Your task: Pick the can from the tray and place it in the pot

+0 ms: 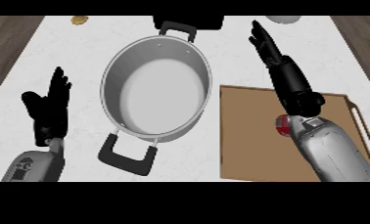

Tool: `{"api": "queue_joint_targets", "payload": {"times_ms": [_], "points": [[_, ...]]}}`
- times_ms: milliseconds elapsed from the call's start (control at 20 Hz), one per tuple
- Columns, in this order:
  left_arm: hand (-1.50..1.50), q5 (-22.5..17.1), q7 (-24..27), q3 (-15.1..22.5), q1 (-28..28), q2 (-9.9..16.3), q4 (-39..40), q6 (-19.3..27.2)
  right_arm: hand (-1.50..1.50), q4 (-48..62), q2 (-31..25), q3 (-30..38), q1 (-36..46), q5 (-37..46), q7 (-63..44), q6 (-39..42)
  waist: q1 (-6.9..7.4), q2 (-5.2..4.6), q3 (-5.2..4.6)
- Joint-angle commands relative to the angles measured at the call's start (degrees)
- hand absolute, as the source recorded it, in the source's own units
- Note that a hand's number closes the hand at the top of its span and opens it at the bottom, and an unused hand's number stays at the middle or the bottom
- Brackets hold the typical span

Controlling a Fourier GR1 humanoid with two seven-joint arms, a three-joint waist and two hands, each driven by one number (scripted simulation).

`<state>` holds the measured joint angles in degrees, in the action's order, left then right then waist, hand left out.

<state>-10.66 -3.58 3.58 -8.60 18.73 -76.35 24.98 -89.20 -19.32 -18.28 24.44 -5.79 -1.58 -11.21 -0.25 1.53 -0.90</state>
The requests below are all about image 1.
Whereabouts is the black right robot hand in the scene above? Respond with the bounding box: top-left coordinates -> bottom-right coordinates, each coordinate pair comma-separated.
247,20 -> 327,118

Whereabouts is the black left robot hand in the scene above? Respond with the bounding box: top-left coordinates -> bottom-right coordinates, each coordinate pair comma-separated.
21,66 -> 74,148

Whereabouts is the red can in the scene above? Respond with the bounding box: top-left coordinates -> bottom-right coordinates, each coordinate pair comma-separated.
275,113 -> 291,138

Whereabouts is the brown wooden tray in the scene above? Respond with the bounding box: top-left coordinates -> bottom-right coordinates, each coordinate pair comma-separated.
217,84 -> 370,183

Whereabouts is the white bowl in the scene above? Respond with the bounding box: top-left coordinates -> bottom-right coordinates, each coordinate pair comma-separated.
266,16 -> 302,25

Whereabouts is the black appliance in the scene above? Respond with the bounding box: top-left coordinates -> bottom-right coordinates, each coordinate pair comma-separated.
152,16 -> 225,31

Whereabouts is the small tan food item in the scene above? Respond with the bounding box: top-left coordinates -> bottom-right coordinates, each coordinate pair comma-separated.
71,16 -> 90,26

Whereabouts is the silver pot with black handles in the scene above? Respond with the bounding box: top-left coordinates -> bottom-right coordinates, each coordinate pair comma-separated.
96,21 -> 215,177

